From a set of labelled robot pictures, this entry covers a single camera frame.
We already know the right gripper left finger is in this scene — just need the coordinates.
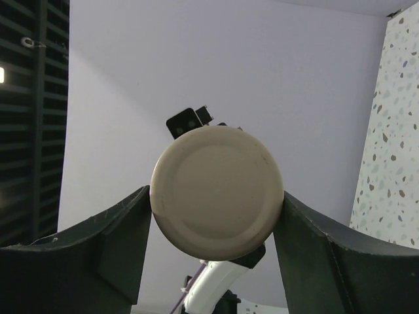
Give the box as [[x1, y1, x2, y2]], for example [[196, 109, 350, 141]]
[[1, 186, 151, 313]]

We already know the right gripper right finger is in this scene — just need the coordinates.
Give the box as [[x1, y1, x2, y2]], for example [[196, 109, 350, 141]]
[[274, 193, 418, 314]]

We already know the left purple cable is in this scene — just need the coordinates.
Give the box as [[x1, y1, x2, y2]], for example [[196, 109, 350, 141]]
[[170, 261, 206, 314]]

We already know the overhead top camera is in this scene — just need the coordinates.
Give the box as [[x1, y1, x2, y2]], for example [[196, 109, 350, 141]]
[[166, 105, 214, 139]]

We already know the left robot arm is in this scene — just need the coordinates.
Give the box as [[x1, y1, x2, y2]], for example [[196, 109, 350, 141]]
[[179, 244, 266, 313]]

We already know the beige plastic cup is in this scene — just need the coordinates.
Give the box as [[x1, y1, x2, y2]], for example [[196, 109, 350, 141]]
[[149, 126, 284, 261]]

